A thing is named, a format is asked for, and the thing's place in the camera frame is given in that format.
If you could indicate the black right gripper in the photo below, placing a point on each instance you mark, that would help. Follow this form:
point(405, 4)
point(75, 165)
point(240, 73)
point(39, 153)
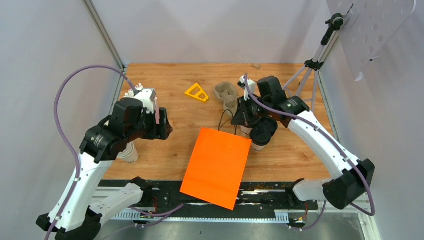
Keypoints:
point(242, 116)

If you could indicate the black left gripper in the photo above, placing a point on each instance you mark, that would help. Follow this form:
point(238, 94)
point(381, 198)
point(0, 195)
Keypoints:
point(164, 129)

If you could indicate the orange and white paper bag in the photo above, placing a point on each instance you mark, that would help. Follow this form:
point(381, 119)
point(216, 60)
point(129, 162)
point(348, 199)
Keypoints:
point(216, 167)

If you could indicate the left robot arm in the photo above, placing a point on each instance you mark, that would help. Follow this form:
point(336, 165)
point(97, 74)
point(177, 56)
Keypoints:
point(75, 217)

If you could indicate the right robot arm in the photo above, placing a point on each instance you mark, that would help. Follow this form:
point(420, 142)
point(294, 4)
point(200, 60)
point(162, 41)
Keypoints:
point(350, 177)

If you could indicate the stack of black lids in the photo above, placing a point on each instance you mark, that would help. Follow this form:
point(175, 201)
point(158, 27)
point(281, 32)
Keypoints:
point(269, 124)

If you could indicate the cardboard cup carrier stack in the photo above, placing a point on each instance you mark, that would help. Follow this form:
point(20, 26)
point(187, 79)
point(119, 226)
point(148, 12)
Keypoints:
point(226, 94)

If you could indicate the stack of white paper cups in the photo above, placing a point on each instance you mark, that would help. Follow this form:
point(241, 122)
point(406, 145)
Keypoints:
point(130, 154)

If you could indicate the yellow plastic triangle piece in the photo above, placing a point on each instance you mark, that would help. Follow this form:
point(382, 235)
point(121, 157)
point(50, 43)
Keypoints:
point(197, 92)

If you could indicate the pink cup of straws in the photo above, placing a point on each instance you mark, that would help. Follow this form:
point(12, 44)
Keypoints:
point(130, 94)

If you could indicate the white perforated board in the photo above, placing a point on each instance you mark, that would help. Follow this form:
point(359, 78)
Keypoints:
point(368, 25)

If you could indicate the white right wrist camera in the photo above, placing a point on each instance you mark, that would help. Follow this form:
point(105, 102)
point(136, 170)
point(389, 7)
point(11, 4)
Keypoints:
point(247, 85)

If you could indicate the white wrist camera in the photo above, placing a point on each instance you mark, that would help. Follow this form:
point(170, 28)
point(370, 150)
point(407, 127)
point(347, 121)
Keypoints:
point(247, 85)
point(148, 97)

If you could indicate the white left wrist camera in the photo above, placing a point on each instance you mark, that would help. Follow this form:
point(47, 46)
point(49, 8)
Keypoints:
point(148, 97)

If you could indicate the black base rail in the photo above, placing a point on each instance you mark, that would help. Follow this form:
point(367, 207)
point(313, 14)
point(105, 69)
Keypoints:
point(256, 202)

